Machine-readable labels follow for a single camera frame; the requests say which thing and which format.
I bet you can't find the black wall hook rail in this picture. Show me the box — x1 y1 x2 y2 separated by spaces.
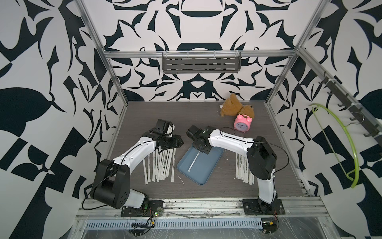
320 71 382 144

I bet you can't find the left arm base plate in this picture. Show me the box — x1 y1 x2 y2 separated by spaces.
120 200 164 218

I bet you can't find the white cable duct strip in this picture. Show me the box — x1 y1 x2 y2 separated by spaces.
85 218 263 230

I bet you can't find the brown teddy bear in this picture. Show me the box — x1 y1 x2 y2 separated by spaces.
220 93 255 119

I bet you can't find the pink alarm clock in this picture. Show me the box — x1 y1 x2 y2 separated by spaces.
233 115 252 132

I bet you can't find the right pile wrapped straw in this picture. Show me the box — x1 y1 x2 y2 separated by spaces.
235 154 255 185

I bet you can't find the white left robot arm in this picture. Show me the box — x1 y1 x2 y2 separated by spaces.
90 119 184 209

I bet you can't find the grey wall shelf rack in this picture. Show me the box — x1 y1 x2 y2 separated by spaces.
162 50 241 74

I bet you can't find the white straw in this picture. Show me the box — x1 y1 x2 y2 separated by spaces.
188 151 201 172

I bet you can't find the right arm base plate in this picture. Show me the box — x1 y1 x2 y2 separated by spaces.
242 198 286 216

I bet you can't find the blue storage tray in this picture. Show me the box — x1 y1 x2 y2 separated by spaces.
177 146 224 185

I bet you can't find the green clothes hanger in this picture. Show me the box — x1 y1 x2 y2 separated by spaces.
309 103 360 189

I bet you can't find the left pile wrapped straw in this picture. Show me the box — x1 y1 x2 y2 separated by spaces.
142 148 176 185

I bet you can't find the pile wrapped straw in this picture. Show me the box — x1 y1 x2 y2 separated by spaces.
142 148 176 185
235 154 255 185

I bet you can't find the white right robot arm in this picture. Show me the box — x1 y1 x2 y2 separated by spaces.
186 125 277 206

